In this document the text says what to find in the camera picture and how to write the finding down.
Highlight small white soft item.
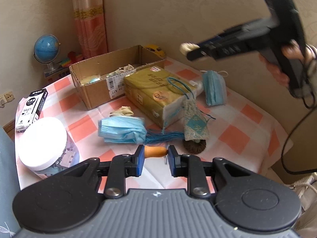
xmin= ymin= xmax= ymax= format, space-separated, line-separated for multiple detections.
xmin=180 ymin=42 xmax=200 ymax=56

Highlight blue face mask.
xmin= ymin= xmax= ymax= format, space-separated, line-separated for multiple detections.
xmin=201 ymin=70 xmax=228 ymax=106
xmin=98 ymin=115 xmax=147 ymax=144

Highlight blue embroidered sachet pouch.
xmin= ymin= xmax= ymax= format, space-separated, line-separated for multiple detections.
xmin=144 ymin=77 xmax=217 ymax=145

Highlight yellow knotted cleaning cloth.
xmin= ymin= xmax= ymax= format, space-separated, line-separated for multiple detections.
xmin=109 ymin=106 xmax=134 ymax=117

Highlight white knotted cloth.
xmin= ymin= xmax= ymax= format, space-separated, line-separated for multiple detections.
xmin=189 ymin=81 xmax=204 ymax=97

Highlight person's right hand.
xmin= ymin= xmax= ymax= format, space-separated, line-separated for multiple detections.
xmin=258 ymin=39 xmax=317 ymax=87

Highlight brown knitted hair scrunchie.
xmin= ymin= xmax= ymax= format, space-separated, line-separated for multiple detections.
xmin=183 ymin=140 xmax=206 ymax=155

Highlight yellow toy car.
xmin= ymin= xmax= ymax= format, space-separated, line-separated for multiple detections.
xmin=145 ymin=44 xmax=166 ymax=59

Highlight orange carrot-shaped item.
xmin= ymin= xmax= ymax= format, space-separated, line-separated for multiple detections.
xmin=144 ymin=146 xmax=168 ymax=158

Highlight gold tissue pack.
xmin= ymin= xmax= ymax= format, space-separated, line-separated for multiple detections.
xmin=124 ymin=66 xmax=197 ymax=128

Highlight orange checkered tablecloth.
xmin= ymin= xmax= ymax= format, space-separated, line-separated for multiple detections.
xmin=14 ymin=56 xmax=295 ymax=194

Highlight clear jar white lid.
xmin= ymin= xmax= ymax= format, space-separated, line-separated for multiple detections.
xmin=17 ymin=117 xmax=79 ymax=179

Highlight open cardboard box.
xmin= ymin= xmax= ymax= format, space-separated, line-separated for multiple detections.
xmin=70 ymin=45 xmax=165 ymax=110

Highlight black white pen box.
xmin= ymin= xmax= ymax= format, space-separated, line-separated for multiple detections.
xmin=15 ymin=89 xmax=48 ymax=132

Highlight colourful toy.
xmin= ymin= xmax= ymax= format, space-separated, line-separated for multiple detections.
xmin=59 ymin=51 xmax=84 ymax=68

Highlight pink orange curtain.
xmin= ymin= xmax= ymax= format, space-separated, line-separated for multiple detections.
xmin=73 ymin=0 xmax=108 ymax=59

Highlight blue desk globe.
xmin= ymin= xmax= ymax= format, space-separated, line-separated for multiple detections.
xmin=33 ymin=34 xmax=61 ymax=73

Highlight black cable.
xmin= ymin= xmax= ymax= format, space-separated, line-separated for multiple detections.
xmin=281 ymin=54 xmax=317 ymax=175

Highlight wall power socket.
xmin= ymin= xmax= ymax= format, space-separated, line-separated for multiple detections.
xmin=0 ymin=91 xmax=14 ymax=107

